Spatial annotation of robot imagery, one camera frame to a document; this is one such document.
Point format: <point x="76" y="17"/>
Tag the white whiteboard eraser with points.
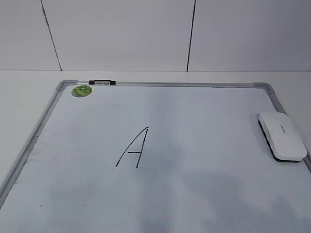
<point x="283" y="138"/>

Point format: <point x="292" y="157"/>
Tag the round green magnet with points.
<point x="82" y="91"/>

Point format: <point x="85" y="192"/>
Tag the white board with aluminium frame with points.
<point x="156" y="158"/>

